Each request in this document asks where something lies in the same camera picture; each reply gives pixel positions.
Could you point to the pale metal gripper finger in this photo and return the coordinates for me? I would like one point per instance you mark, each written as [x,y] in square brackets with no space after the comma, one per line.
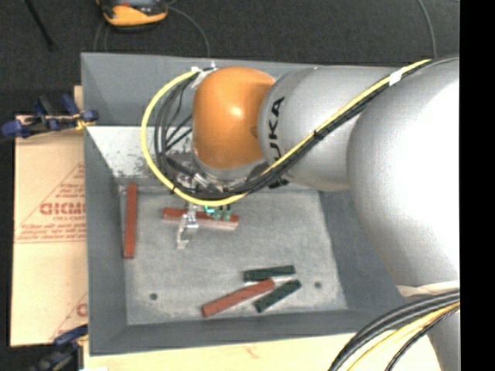
[181,236]
[192,227]

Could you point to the red-brown flat block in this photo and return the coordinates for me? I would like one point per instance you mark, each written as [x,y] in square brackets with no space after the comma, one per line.
[216,223]
[237,297]
[130,222]

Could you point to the brown cardboard board red print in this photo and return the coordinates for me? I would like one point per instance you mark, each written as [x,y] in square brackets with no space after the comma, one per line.
[46,276]

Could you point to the dark green flat block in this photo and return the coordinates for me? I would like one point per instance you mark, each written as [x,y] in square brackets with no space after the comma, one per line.
[268,273]
[277,295]

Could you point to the grey metal bin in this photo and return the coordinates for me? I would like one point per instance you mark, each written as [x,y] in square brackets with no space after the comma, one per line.
[216,253]

